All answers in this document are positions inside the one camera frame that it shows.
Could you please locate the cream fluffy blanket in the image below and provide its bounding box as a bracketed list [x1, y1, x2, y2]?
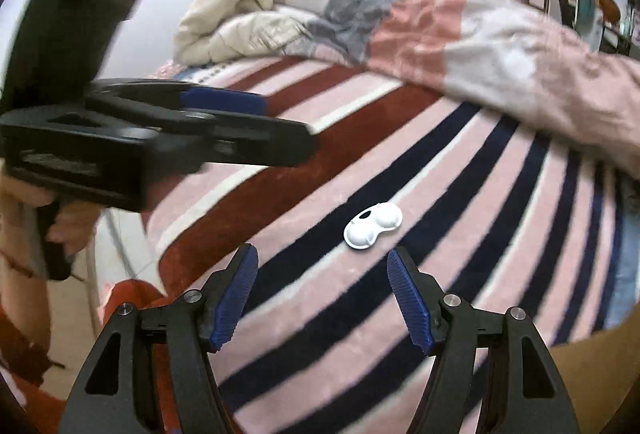
[172, 0, 307, 66]

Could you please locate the person left hand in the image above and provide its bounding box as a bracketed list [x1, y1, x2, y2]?
[1, 169, 102, 350]

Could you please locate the brown cardboard box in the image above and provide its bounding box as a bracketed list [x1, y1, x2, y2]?
[551, 311, 639, 433]

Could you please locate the striped fleece blanket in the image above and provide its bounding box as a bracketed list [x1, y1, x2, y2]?
[127, 58, 639, 433]

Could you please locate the pink patchwork duvet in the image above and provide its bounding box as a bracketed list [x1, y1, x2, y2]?
[274, 0, 639, 175]

